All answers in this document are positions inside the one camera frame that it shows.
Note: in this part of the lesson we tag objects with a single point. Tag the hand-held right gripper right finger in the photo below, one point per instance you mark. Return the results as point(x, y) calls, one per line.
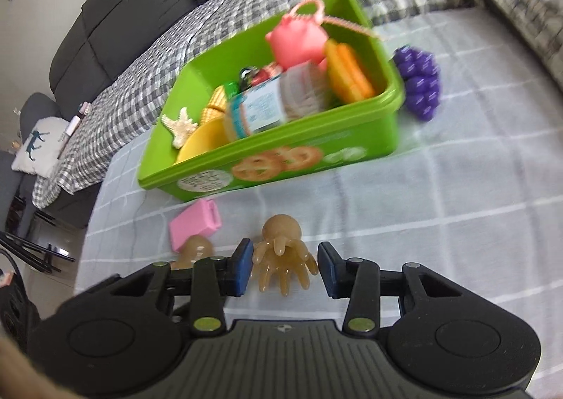
point(327, 270)

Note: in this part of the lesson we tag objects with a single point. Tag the pink rubber animal toy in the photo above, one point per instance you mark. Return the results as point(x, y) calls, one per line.
point(297, 42)

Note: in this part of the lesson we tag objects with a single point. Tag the grey quilted throw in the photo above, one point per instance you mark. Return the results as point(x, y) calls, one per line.
point(528, 16)

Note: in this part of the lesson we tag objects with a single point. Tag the dark grey sofa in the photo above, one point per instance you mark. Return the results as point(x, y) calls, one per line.
point(132, 7)

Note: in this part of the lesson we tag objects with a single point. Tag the tan rubber octopus toy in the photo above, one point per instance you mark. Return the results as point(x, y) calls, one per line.
point(195, 249)
point(281, 249)

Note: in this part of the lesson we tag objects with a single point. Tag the green plastic box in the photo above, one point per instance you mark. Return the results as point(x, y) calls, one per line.
point(308, 152)

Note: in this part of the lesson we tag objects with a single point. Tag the clear cotton swab container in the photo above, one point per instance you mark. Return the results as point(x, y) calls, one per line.
point(272, 104)

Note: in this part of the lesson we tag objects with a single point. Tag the black metal rack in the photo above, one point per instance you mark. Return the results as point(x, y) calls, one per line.
point(31, 245)

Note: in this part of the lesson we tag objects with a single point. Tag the white printed pillow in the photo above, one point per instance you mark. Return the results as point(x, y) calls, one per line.
point(37, 148)

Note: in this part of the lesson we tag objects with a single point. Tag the yellow toy pot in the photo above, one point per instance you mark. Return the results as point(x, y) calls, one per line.
point(204, 141)

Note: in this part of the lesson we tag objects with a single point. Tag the pink and white tube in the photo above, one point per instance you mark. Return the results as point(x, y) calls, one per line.
point(74, 124)

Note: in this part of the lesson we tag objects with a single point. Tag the pink rectangular block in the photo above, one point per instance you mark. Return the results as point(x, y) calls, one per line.
point(193, 223)

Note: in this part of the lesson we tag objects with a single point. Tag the light grey grid sheet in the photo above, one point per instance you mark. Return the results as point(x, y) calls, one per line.
point(462, 205)

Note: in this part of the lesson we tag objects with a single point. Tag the yellow toy corn cob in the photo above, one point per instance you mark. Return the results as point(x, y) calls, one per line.
point(216, 105)

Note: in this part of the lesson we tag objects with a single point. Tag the purple toy grapes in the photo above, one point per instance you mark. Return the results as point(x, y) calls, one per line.
point(420, 82)

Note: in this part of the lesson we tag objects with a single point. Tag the person's left forearm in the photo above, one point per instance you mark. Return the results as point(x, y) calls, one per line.
point(31, 375)

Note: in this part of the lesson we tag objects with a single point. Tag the white starfish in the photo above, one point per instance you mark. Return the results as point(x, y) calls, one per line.
point(181, 128)

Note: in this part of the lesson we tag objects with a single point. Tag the orange toy pumpkin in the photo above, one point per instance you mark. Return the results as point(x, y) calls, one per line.
point(347, 71)

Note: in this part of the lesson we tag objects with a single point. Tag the pink toy handbag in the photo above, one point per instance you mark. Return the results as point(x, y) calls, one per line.
point(310, 11)

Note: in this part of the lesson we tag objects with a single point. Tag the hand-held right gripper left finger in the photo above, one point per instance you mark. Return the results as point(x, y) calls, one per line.
point(242, 268)

